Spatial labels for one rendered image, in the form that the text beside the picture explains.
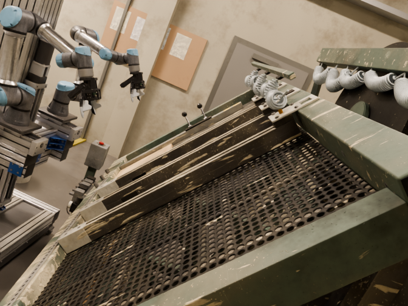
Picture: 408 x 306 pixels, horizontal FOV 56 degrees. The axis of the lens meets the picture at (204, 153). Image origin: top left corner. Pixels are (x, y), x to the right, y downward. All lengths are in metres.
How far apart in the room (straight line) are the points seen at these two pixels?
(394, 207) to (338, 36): 4.61
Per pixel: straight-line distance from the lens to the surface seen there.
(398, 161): 0.82
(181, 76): 5.27
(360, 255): 0.80
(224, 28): 5.24
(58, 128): 2.94
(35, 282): 1.55
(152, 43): 5.27
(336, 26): 5.32
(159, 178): 1.83
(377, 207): 0.79
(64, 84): 2.91
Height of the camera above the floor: 1.87
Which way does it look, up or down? 14 degrees down
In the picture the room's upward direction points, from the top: 24 degrees clockwise
